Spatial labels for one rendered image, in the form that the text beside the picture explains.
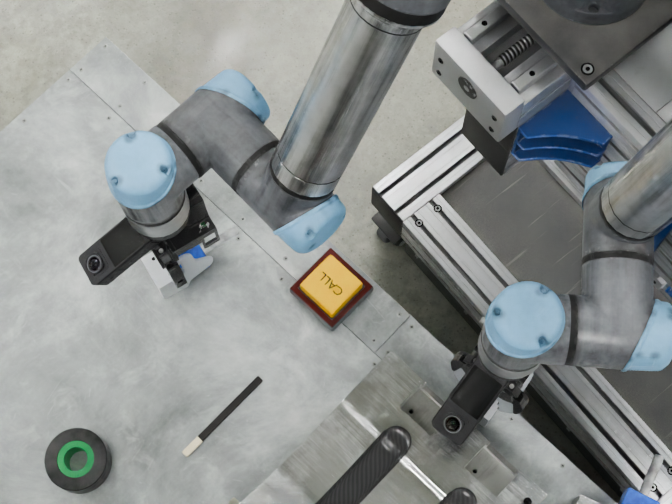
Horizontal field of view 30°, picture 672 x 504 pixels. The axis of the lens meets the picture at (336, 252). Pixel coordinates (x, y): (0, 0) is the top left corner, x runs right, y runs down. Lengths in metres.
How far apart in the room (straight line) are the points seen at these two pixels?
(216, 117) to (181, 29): 1.40
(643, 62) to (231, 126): 0.59
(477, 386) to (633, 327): 0.23
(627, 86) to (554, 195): 0.75
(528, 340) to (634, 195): 0.18
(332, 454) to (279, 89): 1.26
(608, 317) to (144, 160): 0.51
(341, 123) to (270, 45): 1.51
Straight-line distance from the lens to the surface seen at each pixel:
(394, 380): 1.57
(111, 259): 1.53
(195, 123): 1.37
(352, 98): 1.20
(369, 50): 1.16
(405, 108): 2.66
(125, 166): 1.34
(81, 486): 1.64
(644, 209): 1.26
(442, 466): 1.56
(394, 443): 1.56
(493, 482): 1.59
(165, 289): 1.67
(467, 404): 1.47
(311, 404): 1.66
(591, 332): 1.31
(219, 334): 1.69
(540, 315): 1.28
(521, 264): 2.34
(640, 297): 1.33
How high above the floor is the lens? 2.43
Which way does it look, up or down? 73 degrees down
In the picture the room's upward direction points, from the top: 3 degrees counter-clockwise
